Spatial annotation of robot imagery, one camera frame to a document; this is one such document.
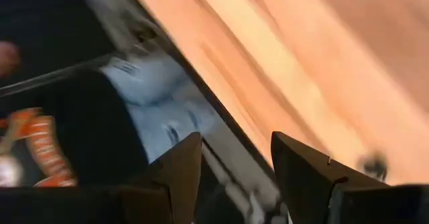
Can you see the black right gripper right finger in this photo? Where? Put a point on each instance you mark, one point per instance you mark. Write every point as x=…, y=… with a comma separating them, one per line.
x=335, y=204

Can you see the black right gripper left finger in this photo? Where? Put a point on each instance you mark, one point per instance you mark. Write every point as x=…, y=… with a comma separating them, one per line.
x=100, y=207

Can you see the orange drink bottle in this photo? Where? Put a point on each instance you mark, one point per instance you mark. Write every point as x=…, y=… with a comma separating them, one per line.
x=43, y=143

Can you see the white paper sheets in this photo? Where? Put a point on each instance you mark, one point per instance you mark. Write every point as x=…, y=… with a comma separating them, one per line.
x=157, y=110

